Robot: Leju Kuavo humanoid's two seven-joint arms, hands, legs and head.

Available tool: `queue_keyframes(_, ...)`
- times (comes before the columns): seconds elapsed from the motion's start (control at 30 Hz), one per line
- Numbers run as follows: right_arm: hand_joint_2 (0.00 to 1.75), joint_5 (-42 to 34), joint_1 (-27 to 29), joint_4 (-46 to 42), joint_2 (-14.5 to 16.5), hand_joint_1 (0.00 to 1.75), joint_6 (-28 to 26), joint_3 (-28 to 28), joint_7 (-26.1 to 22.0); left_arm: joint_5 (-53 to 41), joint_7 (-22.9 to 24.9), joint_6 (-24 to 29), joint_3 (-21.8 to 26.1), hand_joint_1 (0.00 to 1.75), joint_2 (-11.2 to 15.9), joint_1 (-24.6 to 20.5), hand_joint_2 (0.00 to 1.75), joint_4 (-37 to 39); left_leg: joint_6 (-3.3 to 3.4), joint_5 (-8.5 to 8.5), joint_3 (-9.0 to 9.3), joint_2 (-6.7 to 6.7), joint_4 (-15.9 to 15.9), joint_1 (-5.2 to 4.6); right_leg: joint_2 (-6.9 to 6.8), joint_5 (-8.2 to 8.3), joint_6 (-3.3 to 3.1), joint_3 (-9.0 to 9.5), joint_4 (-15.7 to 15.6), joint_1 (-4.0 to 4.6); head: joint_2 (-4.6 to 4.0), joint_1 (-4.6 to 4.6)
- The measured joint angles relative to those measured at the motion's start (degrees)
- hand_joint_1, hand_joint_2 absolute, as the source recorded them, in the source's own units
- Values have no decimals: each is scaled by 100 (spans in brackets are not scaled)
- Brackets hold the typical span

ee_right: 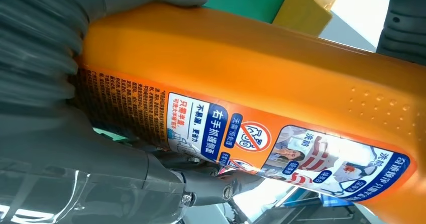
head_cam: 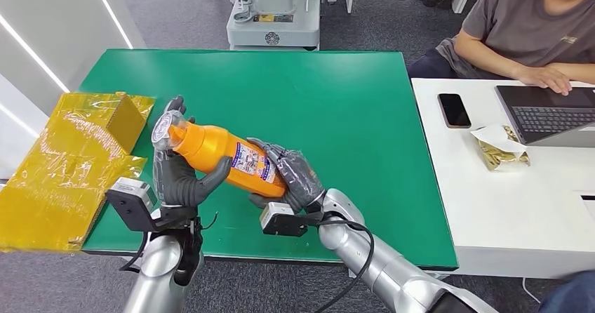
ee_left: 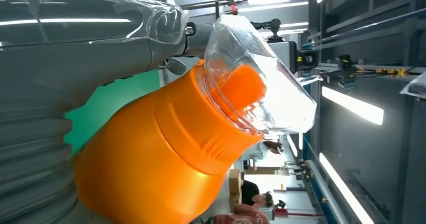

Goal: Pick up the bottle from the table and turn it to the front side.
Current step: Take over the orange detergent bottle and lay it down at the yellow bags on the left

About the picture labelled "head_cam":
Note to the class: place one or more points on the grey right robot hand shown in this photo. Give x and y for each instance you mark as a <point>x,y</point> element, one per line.
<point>300,176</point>

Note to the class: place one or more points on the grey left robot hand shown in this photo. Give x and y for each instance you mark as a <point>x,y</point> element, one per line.
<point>179,185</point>

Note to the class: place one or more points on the orange plastic bottle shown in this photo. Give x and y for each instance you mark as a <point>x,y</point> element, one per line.
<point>209,148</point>

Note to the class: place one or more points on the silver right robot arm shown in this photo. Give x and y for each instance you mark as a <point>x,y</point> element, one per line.
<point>395,273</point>

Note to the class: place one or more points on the person's right forearm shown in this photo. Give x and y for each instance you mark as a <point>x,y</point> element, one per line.
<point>488,59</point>

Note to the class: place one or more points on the person's left forearm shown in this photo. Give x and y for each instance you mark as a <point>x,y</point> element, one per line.
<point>581,73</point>

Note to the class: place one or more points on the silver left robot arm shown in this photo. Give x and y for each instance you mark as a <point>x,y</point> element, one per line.
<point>155,278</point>

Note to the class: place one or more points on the green table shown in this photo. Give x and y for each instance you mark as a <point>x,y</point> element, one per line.
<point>325,97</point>

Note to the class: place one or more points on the yellow taped cardboard box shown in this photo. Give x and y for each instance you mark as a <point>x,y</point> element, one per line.
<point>60,176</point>

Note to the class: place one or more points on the grey machine with column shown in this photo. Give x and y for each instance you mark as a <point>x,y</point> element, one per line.
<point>274,32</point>

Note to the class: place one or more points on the black smartphone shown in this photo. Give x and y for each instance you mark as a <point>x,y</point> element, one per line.
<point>454,110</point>

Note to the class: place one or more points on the gold foil snack packet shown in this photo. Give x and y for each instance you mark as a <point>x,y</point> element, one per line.
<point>502,155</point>

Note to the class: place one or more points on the white desk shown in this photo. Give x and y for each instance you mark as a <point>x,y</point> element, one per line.
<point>511,208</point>

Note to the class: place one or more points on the dark grey laptop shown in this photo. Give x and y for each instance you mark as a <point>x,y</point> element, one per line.
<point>544,115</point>

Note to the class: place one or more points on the person's right hand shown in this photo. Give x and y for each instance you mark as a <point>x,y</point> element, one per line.
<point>546,78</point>

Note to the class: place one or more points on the person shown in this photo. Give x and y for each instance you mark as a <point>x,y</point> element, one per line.
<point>520,22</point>

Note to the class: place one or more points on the blue cloth object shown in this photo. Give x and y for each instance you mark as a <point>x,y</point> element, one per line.
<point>571,297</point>

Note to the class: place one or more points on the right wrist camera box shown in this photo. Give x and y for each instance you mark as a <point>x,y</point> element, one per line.
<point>283,220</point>

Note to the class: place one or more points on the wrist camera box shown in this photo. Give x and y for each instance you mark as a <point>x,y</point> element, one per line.
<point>132,204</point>
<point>283,220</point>

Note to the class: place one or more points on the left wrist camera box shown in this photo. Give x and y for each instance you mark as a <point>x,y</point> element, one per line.
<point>132,204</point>

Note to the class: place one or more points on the white LED wall strip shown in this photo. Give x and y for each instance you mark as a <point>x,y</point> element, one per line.
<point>110,13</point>
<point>35,53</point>
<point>18,120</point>

